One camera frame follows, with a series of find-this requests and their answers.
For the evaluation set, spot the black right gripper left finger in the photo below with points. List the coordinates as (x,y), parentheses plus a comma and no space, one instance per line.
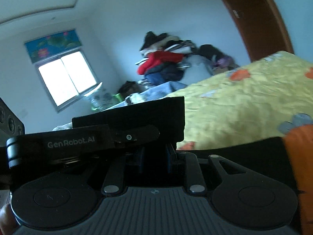
(114,170)

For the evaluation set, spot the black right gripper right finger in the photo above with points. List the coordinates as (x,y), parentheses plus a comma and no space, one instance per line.
(184,171)

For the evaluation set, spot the person's left hand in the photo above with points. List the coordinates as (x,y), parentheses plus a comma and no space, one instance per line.
(8,223)

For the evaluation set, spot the white floral pillow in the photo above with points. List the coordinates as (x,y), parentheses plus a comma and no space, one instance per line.
(98,89)

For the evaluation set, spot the black speaker cabinet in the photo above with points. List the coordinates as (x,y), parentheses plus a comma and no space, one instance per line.
(10,125)

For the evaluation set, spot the black bag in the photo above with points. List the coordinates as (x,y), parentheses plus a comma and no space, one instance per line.
(130,87)

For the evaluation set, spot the floral window blind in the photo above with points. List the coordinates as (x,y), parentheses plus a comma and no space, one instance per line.
(54,44)

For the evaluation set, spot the yellow floral quilt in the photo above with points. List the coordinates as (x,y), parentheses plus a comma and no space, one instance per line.
(257,106)

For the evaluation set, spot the pile of clothes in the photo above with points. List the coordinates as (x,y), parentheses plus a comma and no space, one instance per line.
(167,58)

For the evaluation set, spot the brown wooden door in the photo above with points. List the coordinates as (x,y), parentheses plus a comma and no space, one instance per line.
(261,27)

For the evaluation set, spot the window with white frame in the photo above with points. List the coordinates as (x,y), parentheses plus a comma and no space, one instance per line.
(67,78)

